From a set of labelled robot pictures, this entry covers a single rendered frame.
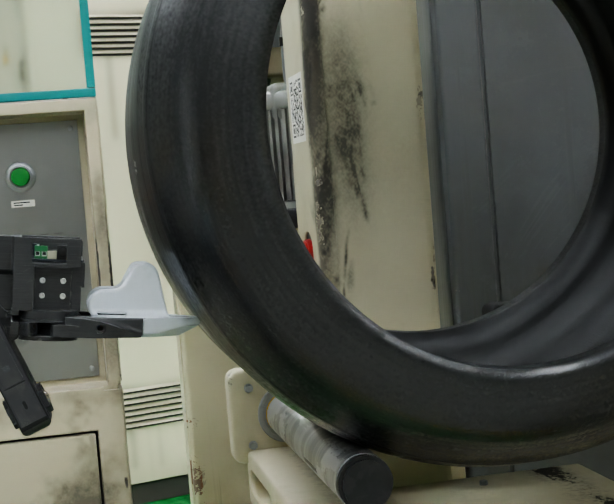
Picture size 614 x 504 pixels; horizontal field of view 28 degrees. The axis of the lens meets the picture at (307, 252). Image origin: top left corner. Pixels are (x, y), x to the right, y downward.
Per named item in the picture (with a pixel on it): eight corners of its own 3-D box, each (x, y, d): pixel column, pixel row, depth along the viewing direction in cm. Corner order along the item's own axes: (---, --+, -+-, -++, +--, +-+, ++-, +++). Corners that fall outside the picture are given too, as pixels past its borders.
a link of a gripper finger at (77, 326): (144, 319, 98) (29, 316, 97) (143, 339, 98) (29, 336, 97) (140, 314, 103) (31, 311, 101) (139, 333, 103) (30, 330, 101)
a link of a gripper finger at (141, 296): (206, 265, 100) (89, 261, 99) (203, 339, 101) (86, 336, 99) (201, 263, 104) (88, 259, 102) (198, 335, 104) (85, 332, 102)
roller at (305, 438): (312, 424, 132) (272, 439, 131) (299, 384, 131) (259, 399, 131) (402, 501, 98) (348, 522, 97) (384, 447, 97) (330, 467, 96)
